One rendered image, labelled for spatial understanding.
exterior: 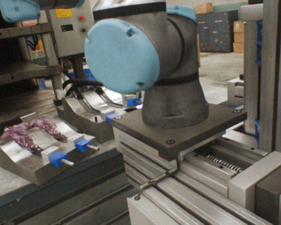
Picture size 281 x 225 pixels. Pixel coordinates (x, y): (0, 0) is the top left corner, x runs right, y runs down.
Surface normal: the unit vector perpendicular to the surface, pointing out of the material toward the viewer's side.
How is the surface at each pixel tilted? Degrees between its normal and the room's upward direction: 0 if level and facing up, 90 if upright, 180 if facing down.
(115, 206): 90
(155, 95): 72
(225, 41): 90
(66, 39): 90
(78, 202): 90
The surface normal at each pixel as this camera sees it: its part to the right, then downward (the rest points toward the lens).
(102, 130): 0.58, 0.21
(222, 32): -0.76, 0.30
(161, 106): -0.49, 0.05
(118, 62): -0.47, 0.47
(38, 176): 0.79, 0.11
